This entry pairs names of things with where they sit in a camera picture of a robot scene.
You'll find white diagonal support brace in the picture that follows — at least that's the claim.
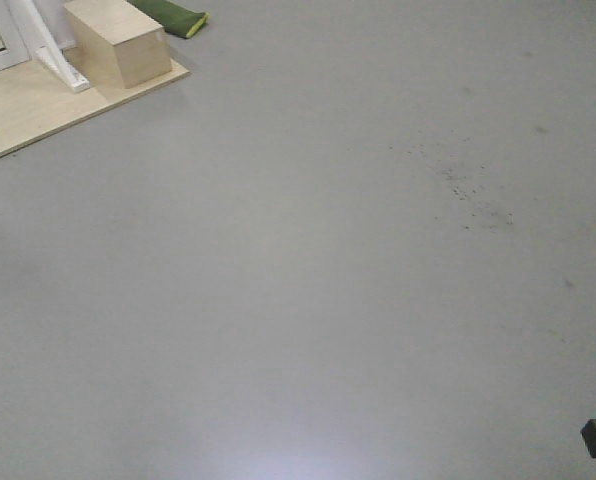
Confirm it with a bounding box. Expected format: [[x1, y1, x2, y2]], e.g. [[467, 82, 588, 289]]
[[9, 0, 90, 93]]

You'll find light wooden box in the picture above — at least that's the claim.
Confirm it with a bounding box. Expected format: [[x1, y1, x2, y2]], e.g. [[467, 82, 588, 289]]
[[64, 0, 172, 89]]

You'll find light wooden platform board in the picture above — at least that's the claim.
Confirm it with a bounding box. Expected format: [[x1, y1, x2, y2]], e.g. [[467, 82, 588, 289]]
[[0, 61, 189, 158]]

